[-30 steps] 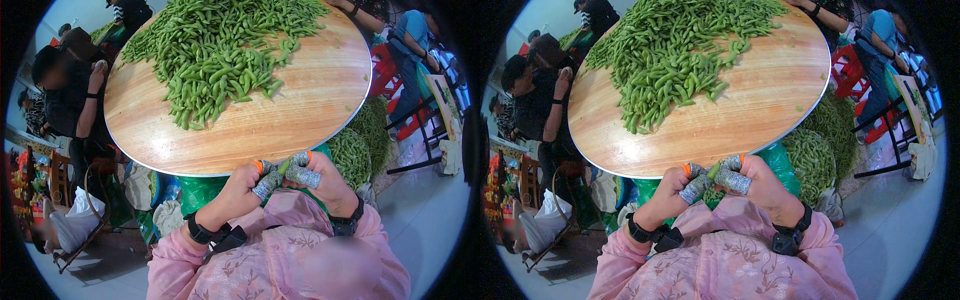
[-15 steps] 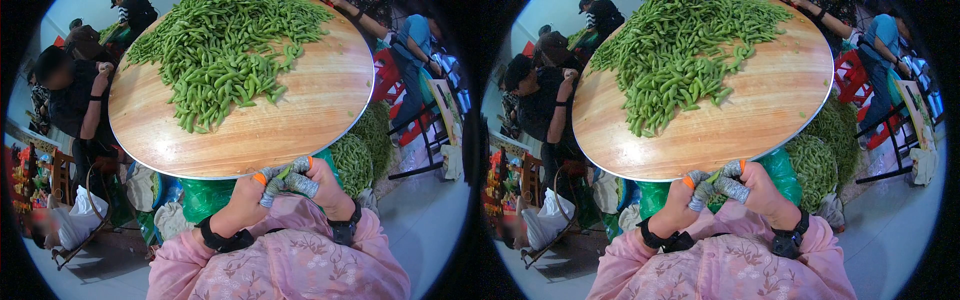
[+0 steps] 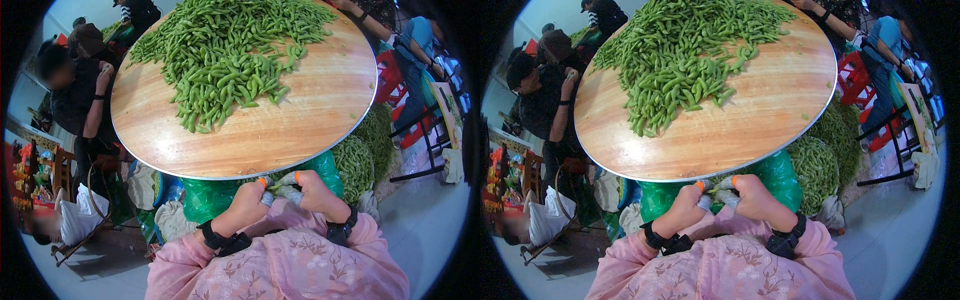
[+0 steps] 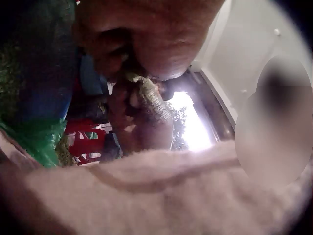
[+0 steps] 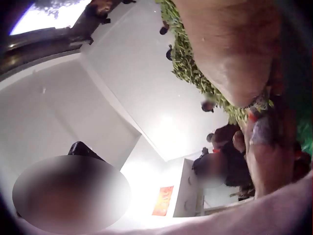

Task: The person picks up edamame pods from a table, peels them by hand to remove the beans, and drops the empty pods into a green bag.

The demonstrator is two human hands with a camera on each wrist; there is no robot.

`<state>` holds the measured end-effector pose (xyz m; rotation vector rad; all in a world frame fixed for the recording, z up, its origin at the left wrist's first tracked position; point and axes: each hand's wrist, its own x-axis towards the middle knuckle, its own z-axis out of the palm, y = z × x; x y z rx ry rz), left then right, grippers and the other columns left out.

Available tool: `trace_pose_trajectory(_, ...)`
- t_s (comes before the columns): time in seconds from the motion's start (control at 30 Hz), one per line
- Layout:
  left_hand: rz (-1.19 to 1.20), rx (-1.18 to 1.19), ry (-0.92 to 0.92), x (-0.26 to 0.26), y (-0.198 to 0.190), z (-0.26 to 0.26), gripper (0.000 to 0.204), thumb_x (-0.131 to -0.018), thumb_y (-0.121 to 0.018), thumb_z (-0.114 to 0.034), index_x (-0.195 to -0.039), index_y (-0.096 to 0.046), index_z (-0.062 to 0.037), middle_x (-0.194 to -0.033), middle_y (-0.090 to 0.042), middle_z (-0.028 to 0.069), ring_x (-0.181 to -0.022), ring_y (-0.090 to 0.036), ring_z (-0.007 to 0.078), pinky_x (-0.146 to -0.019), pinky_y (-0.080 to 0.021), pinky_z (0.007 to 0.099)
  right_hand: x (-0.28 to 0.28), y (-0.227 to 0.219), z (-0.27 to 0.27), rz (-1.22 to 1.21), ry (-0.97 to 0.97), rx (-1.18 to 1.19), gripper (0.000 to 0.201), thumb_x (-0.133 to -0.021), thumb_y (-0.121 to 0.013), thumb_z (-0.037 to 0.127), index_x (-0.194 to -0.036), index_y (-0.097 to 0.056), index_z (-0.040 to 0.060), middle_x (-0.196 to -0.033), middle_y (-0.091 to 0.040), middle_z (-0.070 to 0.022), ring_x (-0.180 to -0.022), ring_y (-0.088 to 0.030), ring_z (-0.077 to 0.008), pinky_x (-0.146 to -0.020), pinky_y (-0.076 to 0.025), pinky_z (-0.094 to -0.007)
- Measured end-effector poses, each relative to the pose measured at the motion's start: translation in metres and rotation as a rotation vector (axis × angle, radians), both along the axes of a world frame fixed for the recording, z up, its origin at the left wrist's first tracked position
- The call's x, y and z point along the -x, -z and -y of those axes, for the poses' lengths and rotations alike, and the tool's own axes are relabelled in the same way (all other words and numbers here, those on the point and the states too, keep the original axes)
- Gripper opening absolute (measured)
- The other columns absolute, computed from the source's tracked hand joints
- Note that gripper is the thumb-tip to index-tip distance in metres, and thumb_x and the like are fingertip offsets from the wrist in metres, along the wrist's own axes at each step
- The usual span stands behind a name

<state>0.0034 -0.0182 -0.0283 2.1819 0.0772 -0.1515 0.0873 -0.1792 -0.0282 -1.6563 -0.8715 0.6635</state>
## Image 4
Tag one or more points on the person's left hand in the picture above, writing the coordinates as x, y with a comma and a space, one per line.
156, 31

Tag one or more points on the person's right hand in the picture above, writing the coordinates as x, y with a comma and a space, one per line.
146, 129

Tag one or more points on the person's left fingers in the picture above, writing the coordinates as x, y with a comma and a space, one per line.
111, 62

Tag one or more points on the person's right fingers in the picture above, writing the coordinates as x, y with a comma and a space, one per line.
119, 107

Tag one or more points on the red plastic crate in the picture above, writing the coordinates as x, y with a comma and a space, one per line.
84, 142

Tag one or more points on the dark green net sack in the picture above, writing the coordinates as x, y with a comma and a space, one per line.
41, 61

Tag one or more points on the bright window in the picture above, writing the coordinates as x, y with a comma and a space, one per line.
193, 122

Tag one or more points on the green plastic bag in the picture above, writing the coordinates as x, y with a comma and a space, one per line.
36, 139

